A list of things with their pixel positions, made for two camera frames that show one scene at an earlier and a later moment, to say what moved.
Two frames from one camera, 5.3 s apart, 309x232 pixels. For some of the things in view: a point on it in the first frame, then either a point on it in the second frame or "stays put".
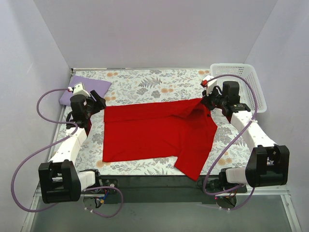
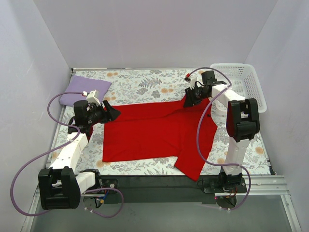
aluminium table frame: [267, 209] stays put
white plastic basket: [246, 95] stays put
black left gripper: [95, 103] -> [105, 111]
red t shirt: [185, 129] stays put
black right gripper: [210, 99] -> [193, 94]
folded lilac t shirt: [101, 87] stays put
